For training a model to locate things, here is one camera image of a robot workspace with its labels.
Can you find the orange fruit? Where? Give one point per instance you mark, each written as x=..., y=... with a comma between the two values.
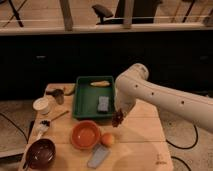
x=107, y=139

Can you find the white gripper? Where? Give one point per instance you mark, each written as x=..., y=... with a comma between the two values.
x=124, y=106

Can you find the dark purple bowl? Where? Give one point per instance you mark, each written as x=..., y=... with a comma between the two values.
x=41, y=154

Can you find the red-orange bowl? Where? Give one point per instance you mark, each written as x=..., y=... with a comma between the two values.
x=85, y=135

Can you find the wooden spoon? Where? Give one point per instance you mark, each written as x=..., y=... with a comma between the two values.
x=57, y=117

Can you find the white cup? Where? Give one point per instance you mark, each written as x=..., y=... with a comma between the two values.
x=41, y=105

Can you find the white spoon with dark food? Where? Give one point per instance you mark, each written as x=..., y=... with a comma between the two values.
x=42, y=128

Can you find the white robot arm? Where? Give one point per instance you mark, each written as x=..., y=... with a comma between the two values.
x=133, y=84

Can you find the black office chair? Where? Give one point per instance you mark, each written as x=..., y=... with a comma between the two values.
x=143, y=12

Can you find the grey metal cup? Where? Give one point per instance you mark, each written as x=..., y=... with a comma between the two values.
x=58, y=94

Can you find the blue-grey sponge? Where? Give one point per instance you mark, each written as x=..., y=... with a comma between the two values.
x=103, y=104

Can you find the green plastic tray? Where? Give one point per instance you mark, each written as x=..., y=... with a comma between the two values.
x=86, y=97

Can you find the yellow corn cob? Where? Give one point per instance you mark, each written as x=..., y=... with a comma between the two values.
x=100, y=84

